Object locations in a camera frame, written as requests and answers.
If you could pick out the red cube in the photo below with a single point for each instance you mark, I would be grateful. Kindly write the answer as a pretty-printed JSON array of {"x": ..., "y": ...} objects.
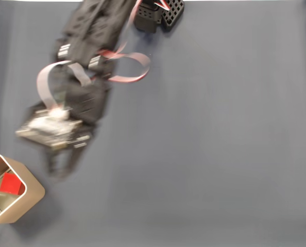
[{"x": 11, "y": 184}]

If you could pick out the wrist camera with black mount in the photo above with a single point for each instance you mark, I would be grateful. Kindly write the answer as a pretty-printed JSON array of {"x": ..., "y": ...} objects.
[{"x": 47, "y": 128}]

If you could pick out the rectangular metal tin container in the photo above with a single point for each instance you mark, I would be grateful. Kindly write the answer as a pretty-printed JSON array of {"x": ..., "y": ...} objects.
[{"x": 32, "y": 190}]

